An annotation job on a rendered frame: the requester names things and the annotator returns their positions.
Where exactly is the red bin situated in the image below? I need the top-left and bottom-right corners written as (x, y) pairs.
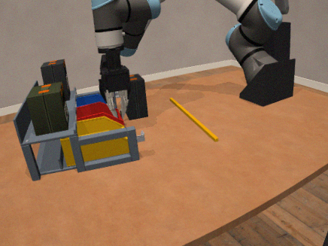
top-left (77, 102), bottom-right (125, 126)

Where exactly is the yellow open bin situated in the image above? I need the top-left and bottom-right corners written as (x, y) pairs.
top-left (60, 116), bottom-right (129, 166)

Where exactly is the yellow bar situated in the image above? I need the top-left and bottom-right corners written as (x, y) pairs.
top-left (169, 98), bottom-right (218, 142)

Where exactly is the blue open bin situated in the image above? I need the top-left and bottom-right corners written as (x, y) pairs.
top-left (77, 94), bottom-right (106, 107)

